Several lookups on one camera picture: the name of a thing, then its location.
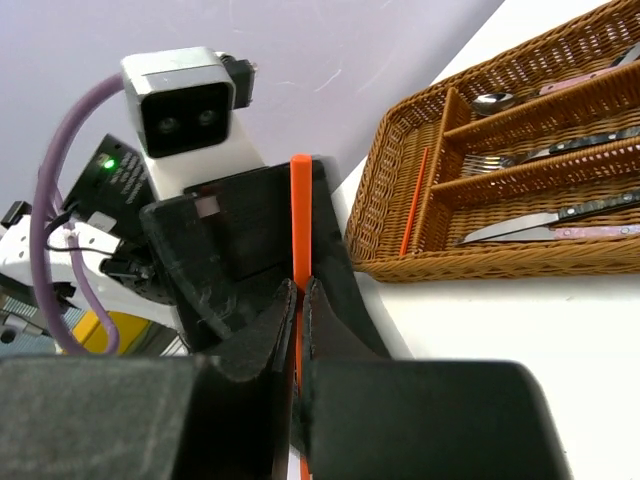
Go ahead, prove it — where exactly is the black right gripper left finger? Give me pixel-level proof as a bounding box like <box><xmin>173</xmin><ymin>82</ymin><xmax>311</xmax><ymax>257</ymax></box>
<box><xmin>1</xmin><ymin>281</ymin><xmax>297</xmax><ymax>479</ymax></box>

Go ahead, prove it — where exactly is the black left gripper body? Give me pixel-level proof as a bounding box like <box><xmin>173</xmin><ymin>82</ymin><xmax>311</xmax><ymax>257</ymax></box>
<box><xmin>138</xmin><ymin>155</ymin><xmax>351</xmax><ymax>356</ymax></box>

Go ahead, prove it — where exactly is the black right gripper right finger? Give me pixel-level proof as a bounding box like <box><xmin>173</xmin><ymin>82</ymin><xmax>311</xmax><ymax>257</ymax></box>
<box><xmin>301</xmin><ymin>279</ymin><xmax>570</xmax><ymax>479</ymax></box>

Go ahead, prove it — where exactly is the red chopstick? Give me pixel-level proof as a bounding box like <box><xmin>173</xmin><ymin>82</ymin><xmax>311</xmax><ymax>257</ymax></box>
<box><xmin>400</xmin><ymin>147</ymin><xmax>429</xmax><ymax>256</ymax></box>
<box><xmin>290</xmin><ymin>154</ymin><xmax>315</xmax><ymax>480</ymax></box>

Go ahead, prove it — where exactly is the black handled fork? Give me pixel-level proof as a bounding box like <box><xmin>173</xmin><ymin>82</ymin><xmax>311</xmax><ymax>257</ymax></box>
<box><xmin>461</xmin><ymin>126</ymin><xmax>639</xmax><ymax>177</ymax></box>

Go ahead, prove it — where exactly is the silver knife pink handle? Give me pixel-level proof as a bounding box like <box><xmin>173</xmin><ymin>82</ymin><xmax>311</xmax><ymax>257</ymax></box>
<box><xmin>484</xmin><ymin>224</ymin><xmax>639</xmax><ymax>242</ymax></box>

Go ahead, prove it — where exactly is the silver spoon pink handle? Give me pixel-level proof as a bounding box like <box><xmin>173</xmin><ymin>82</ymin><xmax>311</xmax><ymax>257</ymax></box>
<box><xmin>537</xmin><ymin>43</ymin><xmax>640</xmax><ymax>96</ymax></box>

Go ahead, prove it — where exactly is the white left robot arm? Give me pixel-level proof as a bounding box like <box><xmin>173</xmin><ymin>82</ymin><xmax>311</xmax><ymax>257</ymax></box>
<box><xmin>44</xmin><ymin>135</ymin><xmax>293</xmax><ymax>351</ymax></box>

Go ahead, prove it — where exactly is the brown wicker divided tray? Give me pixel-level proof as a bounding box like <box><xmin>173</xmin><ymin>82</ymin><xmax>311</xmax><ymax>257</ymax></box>
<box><xmin>346</xmin><ymin>1</ymin><xmax>639</xmax><ymax>283</ymax></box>

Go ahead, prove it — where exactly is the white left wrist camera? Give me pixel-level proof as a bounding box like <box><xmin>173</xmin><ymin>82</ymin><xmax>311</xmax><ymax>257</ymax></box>
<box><xmin>121</xmin><ymin>47</ymin><xmax>265</xmax><ymax>200</ymax></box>

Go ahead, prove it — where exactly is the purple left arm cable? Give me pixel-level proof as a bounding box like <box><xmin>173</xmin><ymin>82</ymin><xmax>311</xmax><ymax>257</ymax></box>
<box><xmin>29</xmin><ymin>72</ymin><xmax>126</xmax><ymax>356</ymax></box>

